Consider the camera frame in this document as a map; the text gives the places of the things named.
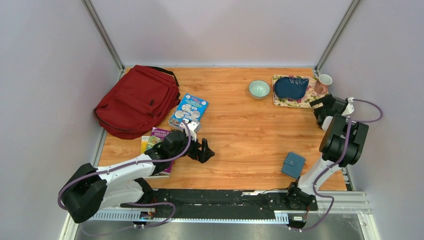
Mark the floral rectangular tray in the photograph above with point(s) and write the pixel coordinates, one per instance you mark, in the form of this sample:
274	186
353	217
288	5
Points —
301	103

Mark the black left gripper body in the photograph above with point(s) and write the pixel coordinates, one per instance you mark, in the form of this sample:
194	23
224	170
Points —
185	145

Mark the red student backpack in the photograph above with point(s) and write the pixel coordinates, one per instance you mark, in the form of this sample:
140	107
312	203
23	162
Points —
139	101

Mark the blue puzzle box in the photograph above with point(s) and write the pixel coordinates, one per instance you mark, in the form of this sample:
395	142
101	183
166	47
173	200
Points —
190	108

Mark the teal blue wallet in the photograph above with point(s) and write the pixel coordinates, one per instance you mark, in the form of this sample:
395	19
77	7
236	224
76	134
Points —
293	165

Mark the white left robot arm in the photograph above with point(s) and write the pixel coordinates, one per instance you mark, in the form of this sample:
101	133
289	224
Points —
91	189

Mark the pale blue ceramic bowl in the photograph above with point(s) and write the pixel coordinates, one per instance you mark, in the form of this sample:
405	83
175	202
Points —
259	89

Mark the purple children's book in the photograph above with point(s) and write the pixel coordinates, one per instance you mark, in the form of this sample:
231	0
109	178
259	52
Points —
162	170

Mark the dark blue pencil pouch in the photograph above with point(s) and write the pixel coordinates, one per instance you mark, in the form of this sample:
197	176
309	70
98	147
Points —
290	87

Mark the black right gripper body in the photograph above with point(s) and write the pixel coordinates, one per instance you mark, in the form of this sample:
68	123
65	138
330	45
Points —
317	112

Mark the green yellow book underneath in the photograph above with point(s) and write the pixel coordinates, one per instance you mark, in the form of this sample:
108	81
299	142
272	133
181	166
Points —
145	143

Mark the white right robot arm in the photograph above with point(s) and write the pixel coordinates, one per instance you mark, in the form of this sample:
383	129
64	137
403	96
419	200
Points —
342	145

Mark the pink mug white inside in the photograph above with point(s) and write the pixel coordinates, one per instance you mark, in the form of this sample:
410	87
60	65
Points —
322	84

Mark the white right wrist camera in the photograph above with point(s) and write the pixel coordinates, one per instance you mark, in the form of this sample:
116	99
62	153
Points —
349	108

